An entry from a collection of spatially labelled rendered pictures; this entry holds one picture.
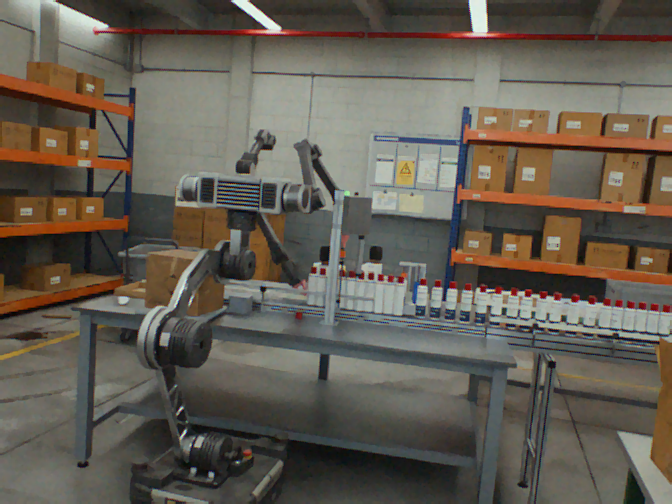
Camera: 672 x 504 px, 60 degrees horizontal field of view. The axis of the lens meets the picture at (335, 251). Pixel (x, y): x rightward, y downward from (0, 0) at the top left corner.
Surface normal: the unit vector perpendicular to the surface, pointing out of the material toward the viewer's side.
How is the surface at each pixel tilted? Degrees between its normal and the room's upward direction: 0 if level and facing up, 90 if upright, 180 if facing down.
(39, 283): 91
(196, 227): 91
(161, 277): 90
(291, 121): 90
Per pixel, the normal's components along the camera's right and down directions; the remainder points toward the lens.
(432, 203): -0.26, 0.08
